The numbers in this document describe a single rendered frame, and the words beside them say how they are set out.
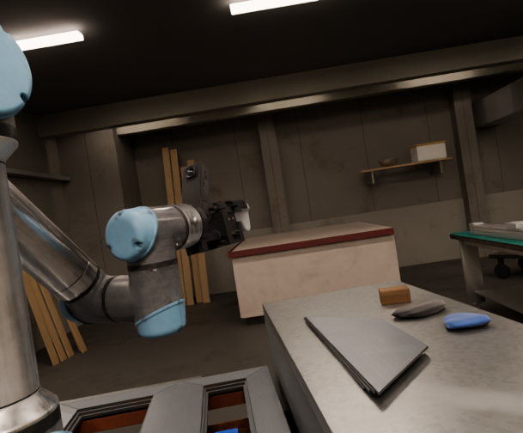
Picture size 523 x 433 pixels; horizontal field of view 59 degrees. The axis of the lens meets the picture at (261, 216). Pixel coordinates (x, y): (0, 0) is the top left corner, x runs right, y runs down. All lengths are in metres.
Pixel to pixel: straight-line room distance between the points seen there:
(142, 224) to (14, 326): 0.23
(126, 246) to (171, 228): 0.07
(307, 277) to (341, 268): 0.45
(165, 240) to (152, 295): 0.08
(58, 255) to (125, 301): 0.12
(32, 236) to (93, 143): 7.77
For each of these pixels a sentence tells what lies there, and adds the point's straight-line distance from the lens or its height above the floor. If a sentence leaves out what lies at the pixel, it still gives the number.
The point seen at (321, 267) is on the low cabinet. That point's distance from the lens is 5.97.
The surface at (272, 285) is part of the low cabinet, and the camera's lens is 5.98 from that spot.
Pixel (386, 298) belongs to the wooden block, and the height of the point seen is 1.07.
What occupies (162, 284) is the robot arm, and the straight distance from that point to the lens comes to 0.69.
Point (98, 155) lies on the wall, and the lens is 8.40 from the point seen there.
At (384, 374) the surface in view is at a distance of 1.03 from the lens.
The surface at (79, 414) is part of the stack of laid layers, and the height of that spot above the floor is 0.83.
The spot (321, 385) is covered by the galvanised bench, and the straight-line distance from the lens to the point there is 1.07.
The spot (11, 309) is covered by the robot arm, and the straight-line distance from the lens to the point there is 0.52.
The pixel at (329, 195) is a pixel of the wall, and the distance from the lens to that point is 8.84.
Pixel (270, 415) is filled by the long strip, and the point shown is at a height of 0.85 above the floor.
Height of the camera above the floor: 1.44
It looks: 1 degrees down
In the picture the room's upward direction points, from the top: 9 degrees counter-clockwise
